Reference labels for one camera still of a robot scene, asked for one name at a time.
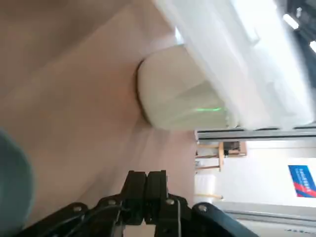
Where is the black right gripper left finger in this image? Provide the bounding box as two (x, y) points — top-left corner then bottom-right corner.
(13, 170), (148, 237)

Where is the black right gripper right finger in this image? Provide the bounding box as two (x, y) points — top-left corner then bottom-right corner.
(145, 169), (254, 237)

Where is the translucent white container lid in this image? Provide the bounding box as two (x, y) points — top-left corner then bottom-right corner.
(152, 0), (316, 130)

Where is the translucent white plastic container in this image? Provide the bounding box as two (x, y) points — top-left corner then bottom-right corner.
(134, 43), (232, 131)

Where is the white plastic jug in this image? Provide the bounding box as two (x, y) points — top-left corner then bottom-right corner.
(194, 172), (223, 202)

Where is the wooden stand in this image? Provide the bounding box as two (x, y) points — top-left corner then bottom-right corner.
(194, 141), (248, 173)

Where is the dark teal rectangular tray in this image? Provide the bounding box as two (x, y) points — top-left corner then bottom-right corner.
(0, 127), (35, 229)

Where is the blue and red poster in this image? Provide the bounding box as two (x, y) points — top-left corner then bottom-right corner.
(287, 164), (316, 198)

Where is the aluminium frame beam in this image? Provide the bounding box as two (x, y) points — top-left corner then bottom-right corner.
(197, 126), (316, 144)

